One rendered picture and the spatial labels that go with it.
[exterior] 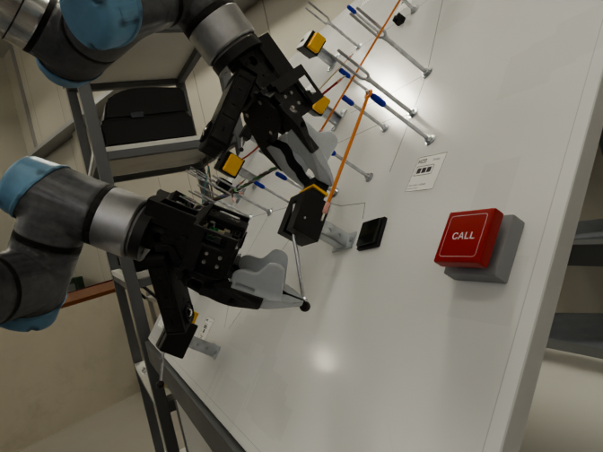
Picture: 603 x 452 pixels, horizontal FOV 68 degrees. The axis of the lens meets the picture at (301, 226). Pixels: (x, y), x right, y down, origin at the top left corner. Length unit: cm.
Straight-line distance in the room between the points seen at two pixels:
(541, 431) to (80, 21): 74
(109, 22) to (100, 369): 335
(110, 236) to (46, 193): 8
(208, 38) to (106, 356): 330
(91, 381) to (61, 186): 322
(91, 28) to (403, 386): 47
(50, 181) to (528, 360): 49
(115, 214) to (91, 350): 319
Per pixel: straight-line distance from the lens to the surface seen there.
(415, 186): 55
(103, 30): 53
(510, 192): 44
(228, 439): 69
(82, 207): 54
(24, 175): 57
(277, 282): 52
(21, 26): 64
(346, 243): 60
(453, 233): 41
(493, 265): 39
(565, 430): 72
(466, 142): 53
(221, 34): 59
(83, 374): 370
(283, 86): 59
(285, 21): 416
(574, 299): 319
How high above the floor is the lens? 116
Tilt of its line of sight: 3 degrees down
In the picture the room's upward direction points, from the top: 13 degrees counter-clockwise
